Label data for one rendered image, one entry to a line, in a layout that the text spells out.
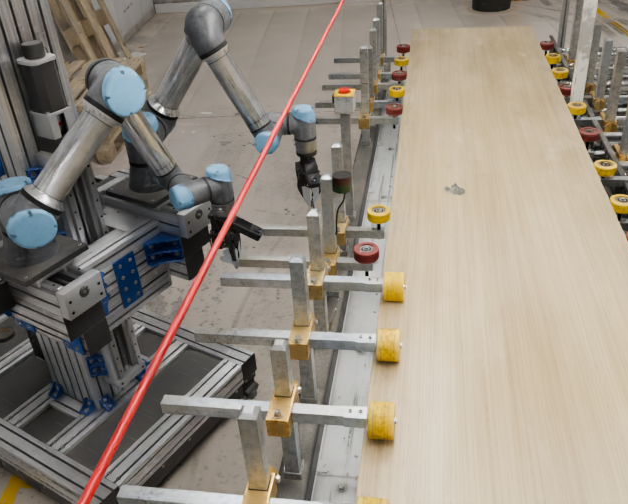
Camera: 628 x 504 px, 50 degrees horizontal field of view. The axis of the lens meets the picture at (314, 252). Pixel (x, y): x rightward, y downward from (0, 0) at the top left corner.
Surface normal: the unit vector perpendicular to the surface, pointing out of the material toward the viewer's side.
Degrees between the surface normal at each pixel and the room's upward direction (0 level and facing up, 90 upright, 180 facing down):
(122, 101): 85
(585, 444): 0
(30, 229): 95
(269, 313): 0
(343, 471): 0
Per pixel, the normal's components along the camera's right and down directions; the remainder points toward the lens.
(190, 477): -0.07, -0.84
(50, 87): 0.84, 0.24
